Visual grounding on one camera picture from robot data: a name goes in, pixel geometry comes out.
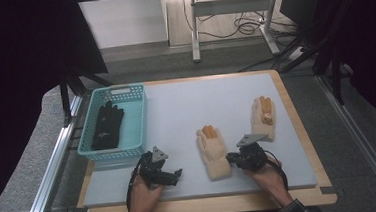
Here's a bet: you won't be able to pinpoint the black floor cables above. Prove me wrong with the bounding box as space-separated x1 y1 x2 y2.
182 0 300 44

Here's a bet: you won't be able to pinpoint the black glove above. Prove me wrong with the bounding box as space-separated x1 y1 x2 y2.
87 98 128 152

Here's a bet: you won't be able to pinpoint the grey foam mat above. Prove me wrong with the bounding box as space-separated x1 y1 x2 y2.
74 69 319 209

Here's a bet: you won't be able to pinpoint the white metal stand frame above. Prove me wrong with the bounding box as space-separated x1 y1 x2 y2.
188 0 283 65

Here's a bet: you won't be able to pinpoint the dark curtain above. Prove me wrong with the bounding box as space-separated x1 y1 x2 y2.
313 0 376 142
0 0 119 212

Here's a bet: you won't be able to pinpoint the black stand legs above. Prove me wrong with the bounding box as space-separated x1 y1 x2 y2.
276 29 355 110

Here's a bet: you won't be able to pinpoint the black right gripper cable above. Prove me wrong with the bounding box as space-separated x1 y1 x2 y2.
262 148 290 194

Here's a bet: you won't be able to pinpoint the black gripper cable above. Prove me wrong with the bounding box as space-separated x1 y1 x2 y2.
262 148 290 194
122 152 152 212

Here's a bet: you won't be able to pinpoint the black tripod legs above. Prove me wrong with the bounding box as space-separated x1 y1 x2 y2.
57 62 117 127

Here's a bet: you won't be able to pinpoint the beige glove with orange fingers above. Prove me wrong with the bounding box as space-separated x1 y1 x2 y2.
249 95 279 144
194 123 233 182

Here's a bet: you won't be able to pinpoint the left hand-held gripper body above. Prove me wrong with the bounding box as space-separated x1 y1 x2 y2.
136 144 178 192

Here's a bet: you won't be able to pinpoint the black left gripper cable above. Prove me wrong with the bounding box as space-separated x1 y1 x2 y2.
122 152 152 212

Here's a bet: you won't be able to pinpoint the aluminium rail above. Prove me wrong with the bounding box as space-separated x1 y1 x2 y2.
314 70 376 212
9 93 91 212

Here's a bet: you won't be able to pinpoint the white power strip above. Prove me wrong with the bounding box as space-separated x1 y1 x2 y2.
286 45 308 62

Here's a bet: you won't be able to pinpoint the teal plastic basket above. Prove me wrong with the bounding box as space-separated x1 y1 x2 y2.
72 82 152 169

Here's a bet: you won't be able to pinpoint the person's left hand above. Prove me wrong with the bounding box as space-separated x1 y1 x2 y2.
126 173 167 212

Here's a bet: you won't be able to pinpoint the person's right hand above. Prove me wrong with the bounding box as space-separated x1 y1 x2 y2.
243 154 295 210

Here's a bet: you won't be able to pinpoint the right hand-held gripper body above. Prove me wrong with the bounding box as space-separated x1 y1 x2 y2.
233 131 273 175

